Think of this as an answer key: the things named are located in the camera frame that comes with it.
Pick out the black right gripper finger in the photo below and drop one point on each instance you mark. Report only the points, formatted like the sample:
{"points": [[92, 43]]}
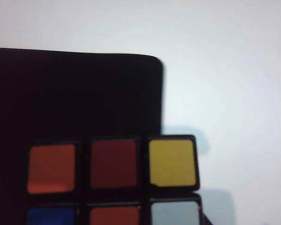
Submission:
{"points": [[206, 219]]}

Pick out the multicoloured Rubik's cube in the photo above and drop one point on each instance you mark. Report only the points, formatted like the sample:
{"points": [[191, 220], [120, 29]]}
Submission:
{"points": [[112, 164]]}

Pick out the black mouse pad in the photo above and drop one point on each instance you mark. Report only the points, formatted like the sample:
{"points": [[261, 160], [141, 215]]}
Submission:
{"points": [[72, 93]]}

